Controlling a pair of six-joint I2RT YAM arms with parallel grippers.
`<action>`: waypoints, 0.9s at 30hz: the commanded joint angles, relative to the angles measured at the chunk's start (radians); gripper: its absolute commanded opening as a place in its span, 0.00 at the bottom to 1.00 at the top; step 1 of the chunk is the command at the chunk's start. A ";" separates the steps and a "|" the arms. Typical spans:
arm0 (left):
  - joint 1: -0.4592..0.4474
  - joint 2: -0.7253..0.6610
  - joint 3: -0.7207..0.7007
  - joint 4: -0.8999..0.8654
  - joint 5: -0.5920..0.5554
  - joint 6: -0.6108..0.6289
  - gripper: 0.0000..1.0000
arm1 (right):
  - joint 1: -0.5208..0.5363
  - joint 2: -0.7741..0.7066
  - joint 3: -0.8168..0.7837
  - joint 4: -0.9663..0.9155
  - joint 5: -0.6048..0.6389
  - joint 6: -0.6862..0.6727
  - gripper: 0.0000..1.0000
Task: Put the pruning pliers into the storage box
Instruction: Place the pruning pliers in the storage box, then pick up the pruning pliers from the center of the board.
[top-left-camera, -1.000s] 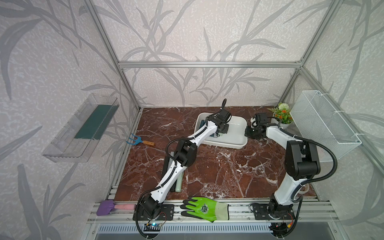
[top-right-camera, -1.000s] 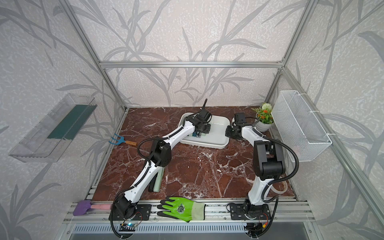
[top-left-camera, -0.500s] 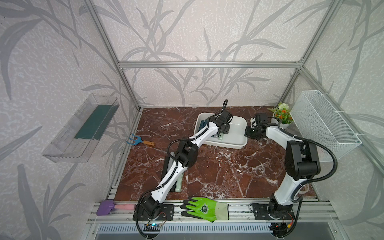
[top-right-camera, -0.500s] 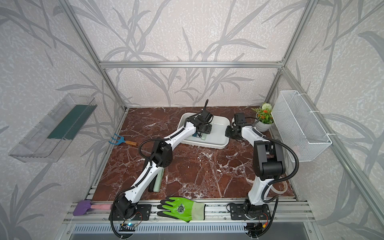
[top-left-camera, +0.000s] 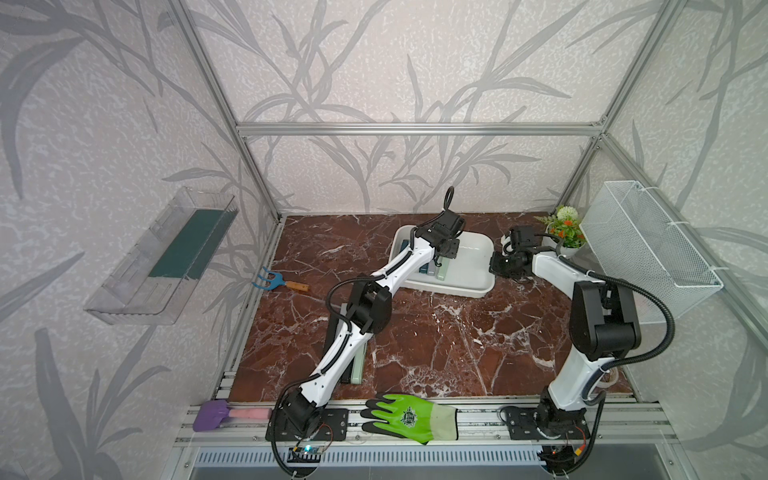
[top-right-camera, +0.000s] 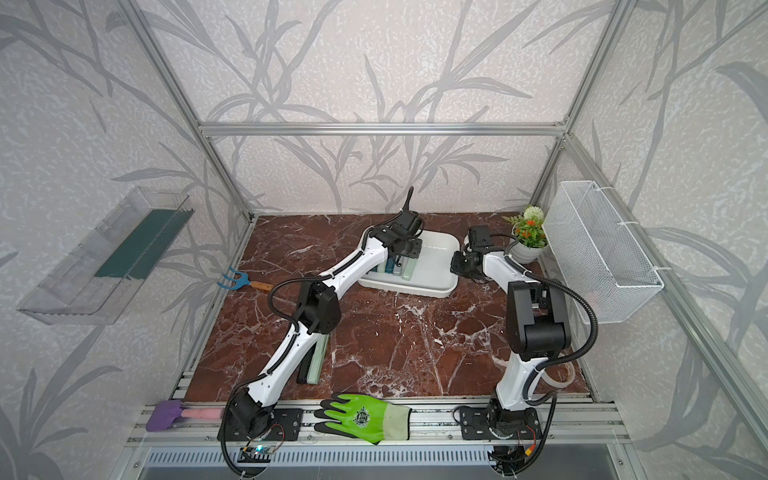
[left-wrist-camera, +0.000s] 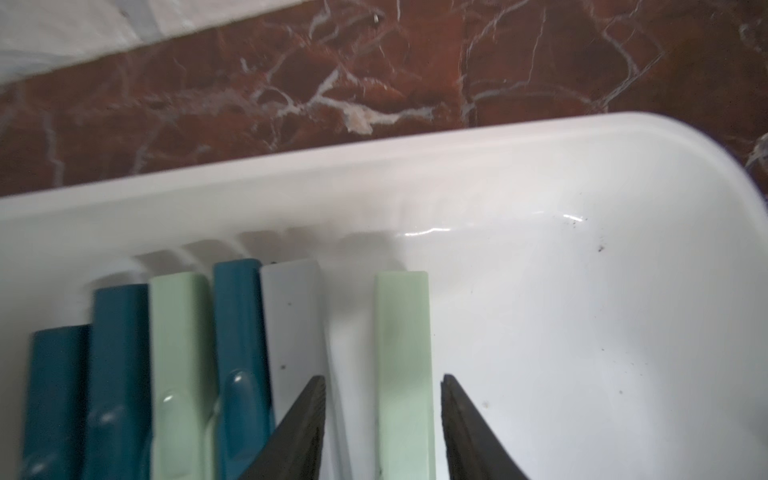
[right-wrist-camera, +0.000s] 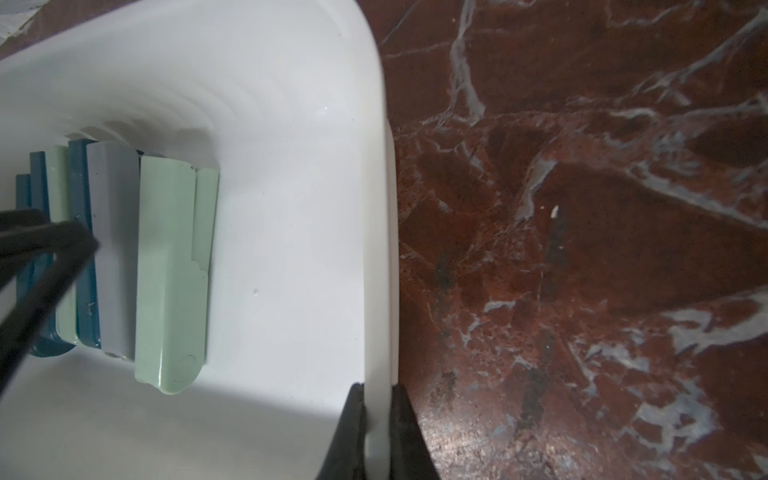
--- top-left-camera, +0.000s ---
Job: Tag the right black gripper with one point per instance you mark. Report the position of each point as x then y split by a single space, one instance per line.
493 266

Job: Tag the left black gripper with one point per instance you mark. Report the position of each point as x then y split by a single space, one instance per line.
455 248

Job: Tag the light green pliers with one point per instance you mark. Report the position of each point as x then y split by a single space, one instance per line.
442 269
357 366

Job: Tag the white rectangular storage box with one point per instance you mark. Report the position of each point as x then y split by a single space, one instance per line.
468 274

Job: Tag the black pruning pliers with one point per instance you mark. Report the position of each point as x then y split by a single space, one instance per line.
346 377
331 333

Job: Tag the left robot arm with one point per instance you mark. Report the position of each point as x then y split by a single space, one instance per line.
363 306

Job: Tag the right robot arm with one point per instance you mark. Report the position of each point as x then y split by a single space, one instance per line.
604 328

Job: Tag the small potted flower plant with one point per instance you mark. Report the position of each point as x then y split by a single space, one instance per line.
565 226

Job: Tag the roll of clear tape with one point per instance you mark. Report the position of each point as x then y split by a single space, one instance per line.
609 379

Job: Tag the blue garden hand rake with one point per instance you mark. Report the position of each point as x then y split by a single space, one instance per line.
268 280

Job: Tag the green black work glove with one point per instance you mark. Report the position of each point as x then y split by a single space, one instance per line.
410 417

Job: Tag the purple pink garden trowel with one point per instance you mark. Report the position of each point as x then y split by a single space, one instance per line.
213 413

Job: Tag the white wire mesh basket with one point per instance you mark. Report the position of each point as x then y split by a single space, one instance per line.
634 239

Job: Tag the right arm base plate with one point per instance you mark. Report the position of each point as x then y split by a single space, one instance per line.
542 423

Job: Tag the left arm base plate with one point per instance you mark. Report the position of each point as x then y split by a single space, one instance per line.
332 426

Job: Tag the clear plastic wall shelf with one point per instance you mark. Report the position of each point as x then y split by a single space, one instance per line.
155 280

